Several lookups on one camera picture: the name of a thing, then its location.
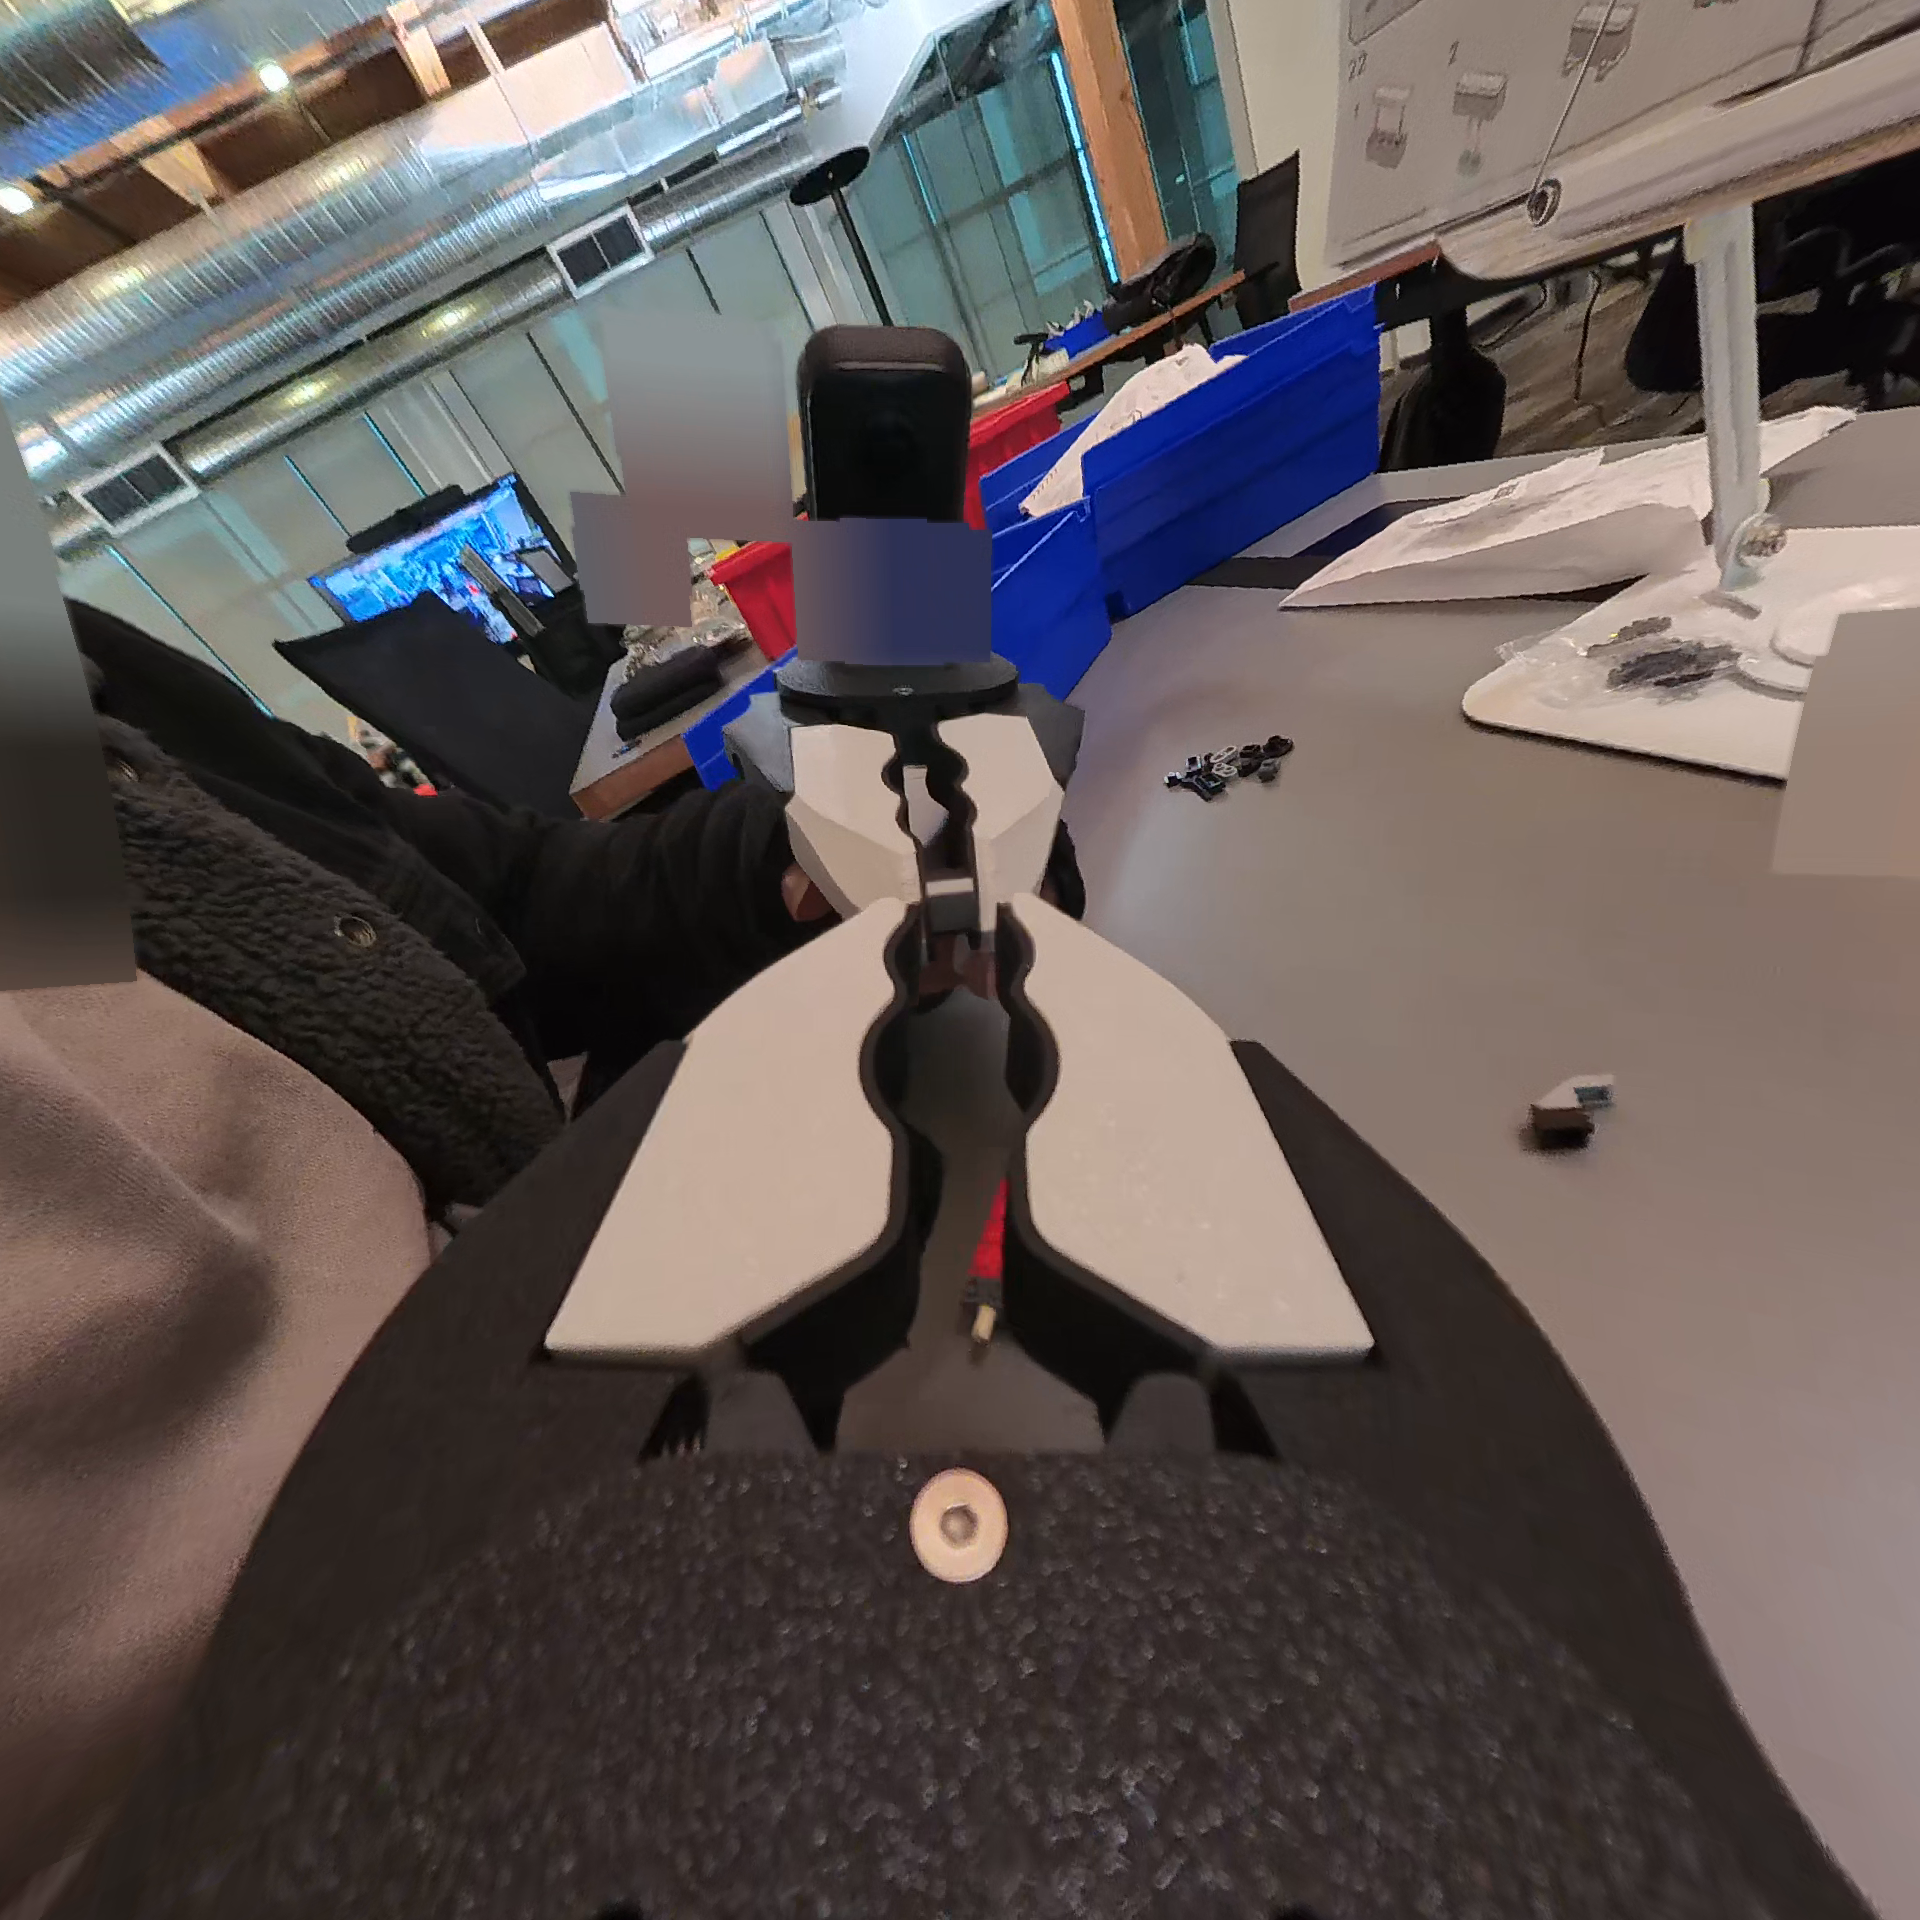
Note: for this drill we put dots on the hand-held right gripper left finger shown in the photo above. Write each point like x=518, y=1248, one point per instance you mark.
x=734, y=1184

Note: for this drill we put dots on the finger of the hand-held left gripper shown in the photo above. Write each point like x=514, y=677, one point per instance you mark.
x=1013, y=810
x=850, y=810

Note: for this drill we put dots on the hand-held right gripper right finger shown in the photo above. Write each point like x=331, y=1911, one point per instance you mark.
x=1185, y=1184

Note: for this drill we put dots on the small grey bracket piece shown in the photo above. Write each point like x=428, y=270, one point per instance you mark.
x=949, y=908

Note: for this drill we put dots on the toy brick car chassis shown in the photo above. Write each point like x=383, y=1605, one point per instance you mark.
x=991, y=1238

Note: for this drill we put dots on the small light grey brick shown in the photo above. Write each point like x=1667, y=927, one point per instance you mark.
x=1589, y=1088

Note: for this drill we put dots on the person's left forearm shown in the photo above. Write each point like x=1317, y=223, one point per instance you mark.
x=646, y=902

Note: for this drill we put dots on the grey desk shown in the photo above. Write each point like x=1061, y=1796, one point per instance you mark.
x=1575, y=932

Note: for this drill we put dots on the person's left hand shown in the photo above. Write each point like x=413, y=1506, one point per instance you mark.
x=809, y=896

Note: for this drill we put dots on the red plastic bin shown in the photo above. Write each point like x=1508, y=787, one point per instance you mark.
x=1021, y=436

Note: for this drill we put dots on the pile of small black pieces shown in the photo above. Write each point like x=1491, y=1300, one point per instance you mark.
x=1230, y=762

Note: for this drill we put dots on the small side table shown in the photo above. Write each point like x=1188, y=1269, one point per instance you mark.
x=630, y=757

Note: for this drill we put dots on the black floor lamp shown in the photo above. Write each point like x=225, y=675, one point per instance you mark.
x=850, y=196

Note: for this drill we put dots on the white printed paper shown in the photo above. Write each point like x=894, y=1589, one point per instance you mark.
x=1141, y=412

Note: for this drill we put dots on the background wooden table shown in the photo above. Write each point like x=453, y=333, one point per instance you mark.
x=1141, y=323

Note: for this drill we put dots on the black bag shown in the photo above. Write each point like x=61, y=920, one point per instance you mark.
x=1171, y=278

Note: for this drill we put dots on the small dark brown brick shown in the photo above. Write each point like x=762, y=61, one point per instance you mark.
x=1561, y=1126

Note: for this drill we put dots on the black chair back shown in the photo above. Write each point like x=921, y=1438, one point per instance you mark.
x=436, y=706

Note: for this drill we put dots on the black office chair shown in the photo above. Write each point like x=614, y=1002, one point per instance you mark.
x=1273, y=226

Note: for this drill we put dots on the monitor screen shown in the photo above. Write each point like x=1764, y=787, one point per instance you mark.
x=436, y=580

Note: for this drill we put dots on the black webcam bar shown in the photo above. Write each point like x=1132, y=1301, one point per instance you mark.
x=405, y=517

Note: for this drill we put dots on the dark fleece jacket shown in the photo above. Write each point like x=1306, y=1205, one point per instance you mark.
x=301, y=932

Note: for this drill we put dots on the black backpack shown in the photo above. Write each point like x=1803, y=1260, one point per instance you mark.
x=1449, y=398

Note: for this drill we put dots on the white paper bag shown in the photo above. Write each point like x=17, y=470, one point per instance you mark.
x=1530, y=534

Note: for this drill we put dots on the beige hoodie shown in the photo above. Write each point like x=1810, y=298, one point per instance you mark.
x=150, y=1350

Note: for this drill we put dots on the clear bag of pieces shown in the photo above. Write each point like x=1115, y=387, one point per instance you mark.
x=1636, y=661

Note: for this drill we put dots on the instruction booklet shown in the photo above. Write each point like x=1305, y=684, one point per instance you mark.
x=1501, y=120

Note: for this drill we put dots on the white stand pole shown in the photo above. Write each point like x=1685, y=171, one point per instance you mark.
x=1734, y=389

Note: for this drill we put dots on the white stand tray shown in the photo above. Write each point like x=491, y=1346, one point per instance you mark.
x=1725, y=196

